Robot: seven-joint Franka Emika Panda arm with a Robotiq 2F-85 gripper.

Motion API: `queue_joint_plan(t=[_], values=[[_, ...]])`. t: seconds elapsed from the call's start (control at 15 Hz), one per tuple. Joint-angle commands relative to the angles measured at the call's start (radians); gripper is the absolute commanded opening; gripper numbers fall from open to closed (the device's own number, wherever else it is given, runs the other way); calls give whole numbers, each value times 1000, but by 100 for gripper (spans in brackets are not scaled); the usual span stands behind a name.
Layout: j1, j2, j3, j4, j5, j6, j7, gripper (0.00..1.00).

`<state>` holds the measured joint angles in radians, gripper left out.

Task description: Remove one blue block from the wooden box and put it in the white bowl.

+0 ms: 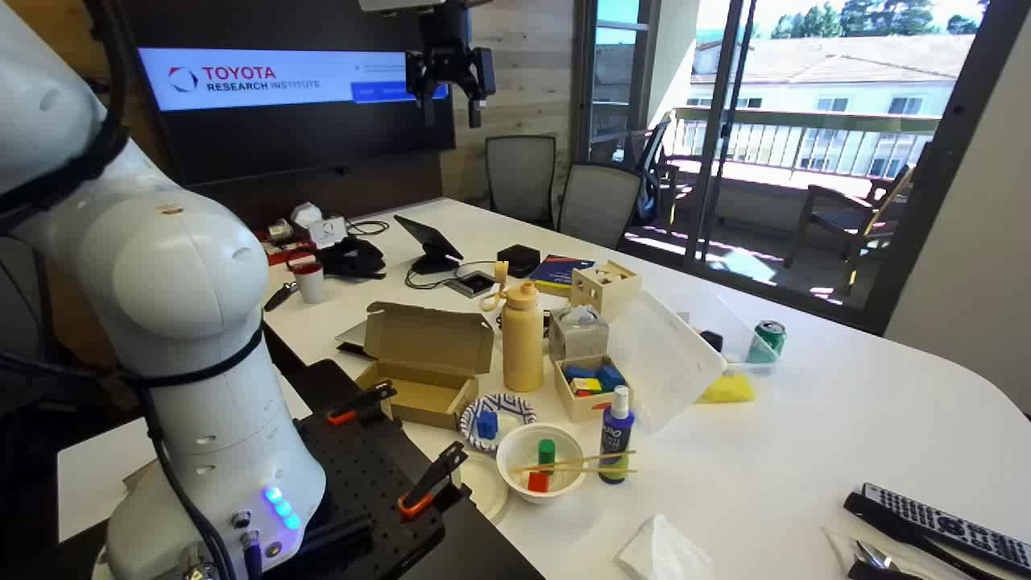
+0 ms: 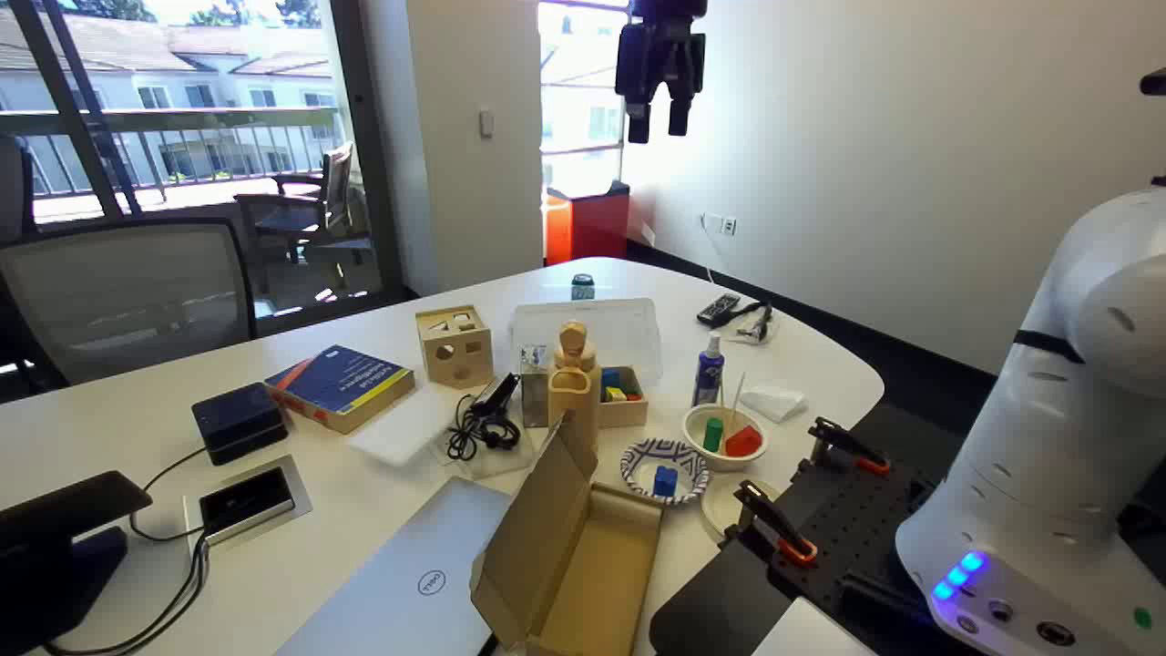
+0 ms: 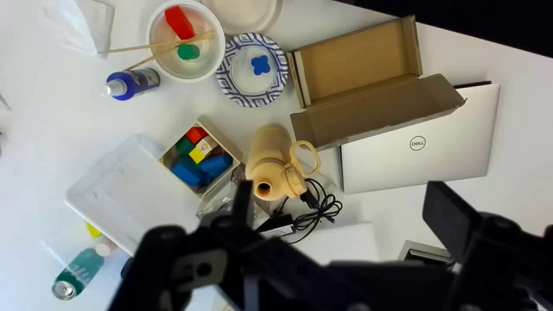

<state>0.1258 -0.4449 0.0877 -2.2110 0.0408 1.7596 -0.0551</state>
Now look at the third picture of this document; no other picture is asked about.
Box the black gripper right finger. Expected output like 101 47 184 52
422 180 553 311

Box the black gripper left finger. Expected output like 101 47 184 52
109 178 301 311

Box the yellow block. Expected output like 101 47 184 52
189 146 211 166

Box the small green block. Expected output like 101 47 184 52
175 137 197 158

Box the printed natural wood block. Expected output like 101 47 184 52
197 137 222 156

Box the small wooden box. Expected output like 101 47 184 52
158 114 246 201

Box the orange-red block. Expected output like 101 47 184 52
185 127 210 146

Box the open cardboard box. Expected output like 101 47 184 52
287 14 467 152

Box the white bowl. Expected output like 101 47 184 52
146 0 229 85

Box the blue flower-shaped block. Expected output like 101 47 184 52
249 54 273 78

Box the green cylinder block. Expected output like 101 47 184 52
177 42 203 63

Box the red block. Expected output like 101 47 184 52
165 6 197 42

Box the silver Dell laptop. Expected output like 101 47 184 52
339 82 502 196

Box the yellow sponge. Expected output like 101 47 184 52
85 222 104 241

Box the blue patterned paper plate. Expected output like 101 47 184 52
215 32 291 109

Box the blue spray bottle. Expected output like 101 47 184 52
104 66 163 104

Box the wooden chopstick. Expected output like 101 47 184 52
123 37 204 73
101 33 215 57

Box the plain white plate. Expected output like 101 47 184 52
201 0 284 35

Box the black coiled cable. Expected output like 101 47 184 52
253 177 346 246

